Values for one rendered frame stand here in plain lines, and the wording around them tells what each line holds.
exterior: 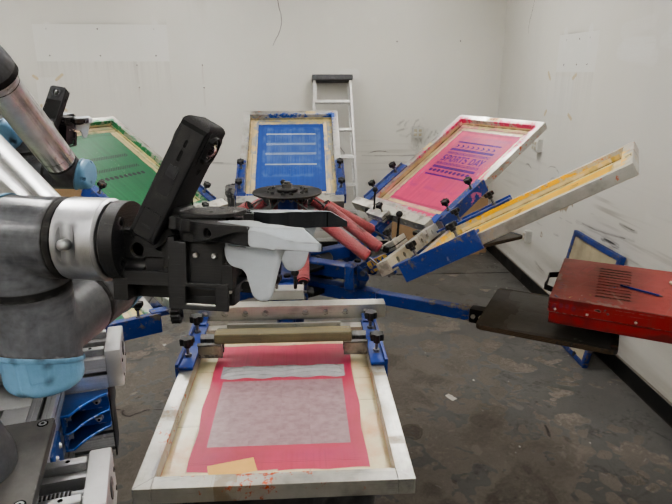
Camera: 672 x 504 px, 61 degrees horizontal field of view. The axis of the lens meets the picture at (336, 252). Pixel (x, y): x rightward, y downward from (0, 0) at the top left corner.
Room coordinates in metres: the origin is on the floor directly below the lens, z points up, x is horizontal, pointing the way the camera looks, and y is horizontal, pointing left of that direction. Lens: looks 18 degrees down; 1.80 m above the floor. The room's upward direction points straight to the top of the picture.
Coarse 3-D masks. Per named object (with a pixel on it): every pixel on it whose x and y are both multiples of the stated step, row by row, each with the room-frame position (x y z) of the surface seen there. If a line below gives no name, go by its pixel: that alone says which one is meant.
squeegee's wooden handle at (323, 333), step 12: (216, 336) 1.53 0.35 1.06; (228, 336) 1.53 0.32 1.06; (240, 336) 1.54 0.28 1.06; (252, 336) 1.54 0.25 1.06; (264, 336) 1.54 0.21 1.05; (276, 336) 1.54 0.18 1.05; (288, 336) 1.54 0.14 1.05; (300, 336) 1.54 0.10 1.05; (312, 336) 1.55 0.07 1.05; (324, 336) 1.55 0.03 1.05; (336, 336) 1.55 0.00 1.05; (348, 336) 1.55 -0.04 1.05
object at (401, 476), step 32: (192, 384) 1.44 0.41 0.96; (384, 384) 1.38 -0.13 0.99; (384, 416) 1.23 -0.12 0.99; (160, 448) 1.10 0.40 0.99; (160, 480) 1.00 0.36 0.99; (192, 480) 1.00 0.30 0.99; (224, 480) 1.00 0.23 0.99; (256, 480) 1.00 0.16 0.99; (288, 480) 1.00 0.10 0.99; (320, 480) 1.00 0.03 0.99; (352, 480) 1.00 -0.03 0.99; (384, 480) 1.00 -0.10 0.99
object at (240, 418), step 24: (240, 360) 1.58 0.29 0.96; (264, 360) 1.58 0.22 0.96; (216, 384) 1.44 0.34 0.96; (240, 384) 1.44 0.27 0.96; (264, 384) 1.44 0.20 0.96; (216, 408) 1.32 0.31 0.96; (240, 408) 1.32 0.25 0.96; (264, 408) 1.32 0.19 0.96; (216, 432) 1.21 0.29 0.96; (240, 432) 1.21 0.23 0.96; (264, 432) 1.21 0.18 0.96; (192, 456) 1.12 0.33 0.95; (216, 456) 1.12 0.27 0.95; (240, 456) 1.12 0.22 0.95; (264, 456) 1.12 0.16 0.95
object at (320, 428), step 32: (288, 352) 1.63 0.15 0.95; (320, 352) 1.63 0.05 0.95; (288, 384) 1.44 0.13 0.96; (320, 384) 1.44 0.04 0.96; (352, 384) 1.44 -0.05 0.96; (288, 416) 1.28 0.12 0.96; (320, 416) 1.28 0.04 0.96; (352, 416) 1.28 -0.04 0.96; (288, 448) 1.15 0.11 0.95; (320, 448) 1.15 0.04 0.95; (352, 448) 1.15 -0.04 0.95
